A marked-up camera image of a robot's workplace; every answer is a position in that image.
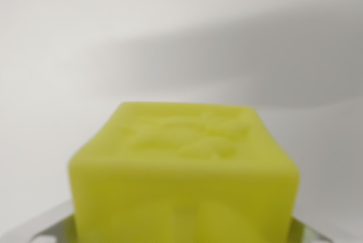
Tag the yellow cube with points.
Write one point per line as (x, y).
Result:
(181, 180)

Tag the black silver gripper right finger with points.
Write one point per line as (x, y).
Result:
(307, 233)

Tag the black silver gripper left finger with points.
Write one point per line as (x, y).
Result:
(54, 227)

